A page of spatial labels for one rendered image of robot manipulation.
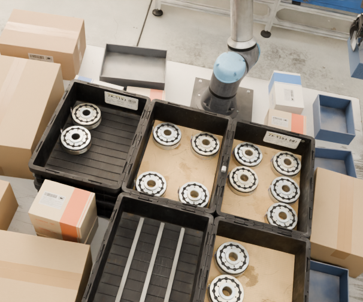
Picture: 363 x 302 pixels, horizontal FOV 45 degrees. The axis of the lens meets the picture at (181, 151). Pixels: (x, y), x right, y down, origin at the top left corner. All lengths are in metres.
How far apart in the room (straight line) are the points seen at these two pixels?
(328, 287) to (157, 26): 2.31
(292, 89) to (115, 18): 1.78
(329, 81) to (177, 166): 1.96
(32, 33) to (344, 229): 1.41
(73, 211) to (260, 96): 1.04
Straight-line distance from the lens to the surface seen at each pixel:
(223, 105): 1.78
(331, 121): 2.03
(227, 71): 1.68
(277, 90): 1.93
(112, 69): 1.93
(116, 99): 1.63
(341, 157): 1.91
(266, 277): 1.43
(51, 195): 1.38
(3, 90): 1.69
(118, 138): 1.60
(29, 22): 2.01
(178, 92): 1.93
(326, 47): 3.57
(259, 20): 3.38
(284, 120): 1.85
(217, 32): 3.38
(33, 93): 1.66
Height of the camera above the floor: 2.12
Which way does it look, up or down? 54 degrees down
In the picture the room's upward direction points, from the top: 12 degrees clockwise
